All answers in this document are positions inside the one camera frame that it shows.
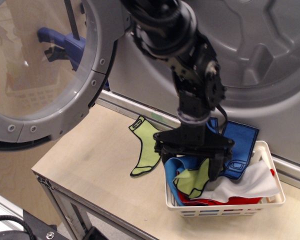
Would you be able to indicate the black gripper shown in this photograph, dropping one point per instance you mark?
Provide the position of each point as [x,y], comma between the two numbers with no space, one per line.
[203,141]

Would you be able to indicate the green felt sock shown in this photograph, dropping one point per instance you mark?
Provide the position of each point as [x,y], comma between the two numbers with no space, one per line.
[148,159]
[192,182]

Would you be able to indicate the blue felt pants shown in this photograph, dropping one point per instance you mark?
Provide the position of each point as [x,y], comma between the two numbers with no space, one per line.
[244,137]

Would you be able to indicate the red felt garment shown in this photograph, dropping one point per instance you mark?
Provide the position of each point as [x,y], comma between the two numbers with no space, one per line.
[207,202]

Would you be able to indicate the white felt cloth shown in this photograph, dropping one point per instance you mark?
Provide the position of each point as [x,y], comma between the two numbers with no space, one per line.
[257,181]

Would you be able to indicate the blue felt cloth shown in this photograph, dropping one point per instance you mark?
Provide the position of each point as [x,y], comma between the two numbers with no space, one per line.
[180,164]

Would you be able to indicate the white plastic laundry basket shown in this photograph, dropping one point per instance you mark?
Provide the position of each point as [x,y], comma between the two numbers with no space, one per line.
[260,152]

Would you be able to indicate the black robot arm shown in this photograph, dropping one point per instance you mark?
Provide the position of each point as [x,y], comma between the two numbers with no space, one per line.
[167,31]

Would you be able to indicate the black robot base bottom left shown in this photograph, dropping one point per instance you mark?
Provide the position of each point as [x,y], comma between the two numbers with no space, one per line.
[33,229]

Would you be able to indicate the grey round machine door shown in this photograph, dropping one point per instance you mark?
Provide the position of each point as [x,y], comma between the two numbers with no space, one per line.
[41,101]

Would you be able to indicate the green felt sock on table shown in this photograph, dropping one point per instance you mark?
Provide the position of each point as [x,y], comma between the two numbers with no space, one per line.
[148,159]

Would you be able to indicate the blue clamp behind door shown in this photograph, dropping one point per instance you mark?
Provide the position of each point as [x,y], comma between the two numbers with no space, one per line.
[66,47]

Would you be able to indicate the aluminium table frame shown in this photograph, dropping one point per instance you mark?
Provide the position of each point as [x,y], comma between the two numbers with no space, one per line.
[84,220]

